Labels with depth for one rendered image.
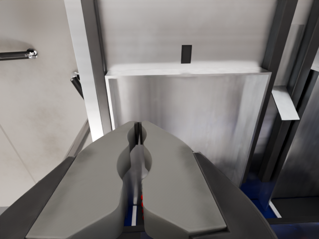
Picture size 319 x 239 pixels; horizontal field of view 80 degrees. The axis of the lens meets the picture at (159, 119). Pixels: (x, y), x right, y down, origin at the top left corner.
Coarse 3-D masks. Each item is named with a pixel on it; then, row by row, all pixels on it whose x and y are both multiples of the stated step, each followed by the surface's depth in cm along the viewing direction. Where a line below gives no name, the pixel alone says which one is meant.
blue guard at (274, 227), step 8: (272, 224) 35; (280, 224) 35; (288, 224) 35; (296, 224) 35; (304, 224) 35; (312, 224) 35; (128, 232) 34; (136, 232) 34; (144, 232) 34; (280, 232) 34; (288, 232) 34; (296, 232) 34; (304, 232) 34; (312, 232) 34
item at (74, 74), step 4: (76, 72) 117; (72, 76) 118; (76, 76) 118; (72, 80) 113; (76, 80) 114; (76, 84) 113; (80, 84) 114; (76, 88) 114; (80, 88) 113; (80, 92) 113
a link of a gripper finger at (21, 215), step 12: (72, 156) 9; (60, 168) 8; (48, 180) 8; (60, 180) 8; (36, 192) 7; (48, 192) 7; (12, 204) 7; (24, 204) 7; (36, 204) 7; (0, 216) 6; (12, 216) 6; (24, 216) 6; (36, 216) 6; (0, 228) 6; (12, 228) 6; (24, 228) 6
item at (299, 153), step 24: (312, 72) 32; (312, 96) 36; (312, 120) 39; (288, 144) 38; (312, 144) 42; (288, 168) 45; (312, 168) 45; (264, 192) 47; (288, 192) 49; (312, 192) 50
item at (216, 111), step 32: (128, 96) 34; (160, 96) 35; (192, 96) 35; (224, 96) 35; (256, 96) 34; (192, 128) 38; (224, 128) 39; (256, 128) 35; (224, 160) 43; (128, 192) 46
